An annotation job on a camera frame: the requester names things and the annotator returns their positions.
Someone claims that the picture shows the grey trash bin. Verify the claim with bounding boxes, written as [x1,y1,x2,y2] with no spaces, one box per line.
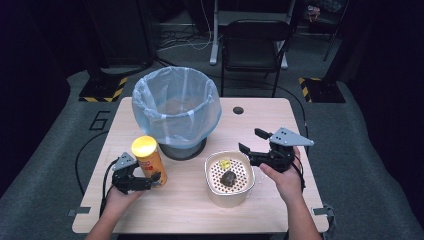
[159,137,208,161]

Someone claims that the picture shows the person's right hand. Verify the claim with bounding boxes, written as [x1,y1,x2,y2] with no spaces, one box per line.
[259,146,306,201]

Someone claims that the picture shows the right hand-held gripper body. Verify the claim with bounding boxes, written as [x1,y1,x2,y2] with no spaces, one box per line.
[248,127,315,174]

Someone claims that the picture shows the black folding chair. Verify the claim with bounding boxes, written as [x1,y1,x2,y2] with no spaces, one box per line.
[219,19,295,98]

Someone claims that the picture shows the beige strainer bowl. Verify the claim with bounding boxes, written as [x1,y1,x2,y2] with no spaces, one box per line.
[204,150,256,209]

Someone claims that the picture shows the dark crumpled scrap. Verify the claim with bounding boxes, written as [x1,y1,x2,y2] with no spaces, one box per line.
[219,170,237,187]

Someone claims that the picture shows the orange chip can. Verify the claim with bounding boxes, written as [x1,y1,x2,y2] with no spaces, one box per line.
[130,135,168,188]

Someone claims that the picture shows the trash bin with blue bag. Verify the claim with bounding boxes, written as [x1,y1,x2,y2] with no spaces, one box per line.
[131,65,223,150]

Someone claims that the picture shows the black floor cable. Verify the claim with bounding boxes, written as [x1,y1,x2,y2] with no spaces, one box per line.
[219,77,308,136]
[74,129,110,198]

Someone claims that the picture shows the person's left hand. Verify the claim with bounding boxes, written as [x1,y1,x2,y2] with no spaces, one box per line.
[105,186,145,215]

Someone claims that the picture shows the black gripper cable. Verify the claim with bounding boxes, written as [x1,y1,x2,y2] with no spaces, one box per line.
[99,159,120,218]
[292,154,307,193]

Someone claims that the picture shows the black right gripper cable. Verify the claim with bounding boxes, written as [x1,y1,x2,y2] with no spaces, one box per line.
[292,154,307,193]

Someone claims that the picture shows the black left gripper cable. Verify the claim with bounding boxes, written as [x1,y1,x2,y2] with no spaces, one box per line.
[99,159,120,218]

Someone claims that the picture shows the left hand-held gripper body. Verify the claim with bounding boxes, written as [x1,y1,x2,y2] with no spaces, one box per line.
[111,152,153,196]

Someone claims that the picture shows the white floor cables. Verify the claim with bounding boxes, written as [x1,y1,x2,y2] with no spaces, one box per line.
[155,0,215,53]

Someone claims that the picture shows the hazard-striped black base plate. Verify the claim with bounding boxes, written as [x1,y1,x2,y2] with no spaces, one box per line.
[78,76,129,103]
[298,77,347,104]

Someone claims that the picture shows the grey table clamp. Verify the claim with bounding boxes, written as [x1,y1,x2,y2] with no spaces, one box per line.
[312,203,336,232]

